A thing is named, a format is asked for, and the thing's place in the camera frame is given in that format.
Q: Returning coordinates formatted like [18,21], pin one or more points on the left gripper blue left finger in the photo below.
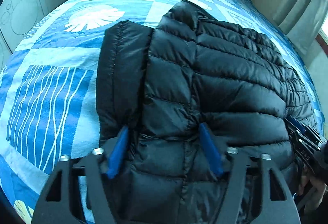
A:
[60,199]

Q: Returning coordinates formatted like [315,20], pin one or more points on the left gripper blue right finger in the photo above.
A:
[273,203]

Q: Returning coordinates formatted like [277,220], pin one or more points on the black quilted puffer jacket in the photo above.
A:
[163,82]

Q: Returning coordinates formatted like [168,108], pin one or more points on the person's right hand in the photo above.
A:
[317,197]

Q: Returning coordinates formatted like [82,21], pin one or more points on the blue patterned bed sheet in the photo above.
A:
[48,92]

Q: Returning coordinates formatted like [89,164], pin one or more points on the grey right side curtain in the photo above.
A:
[300,21]

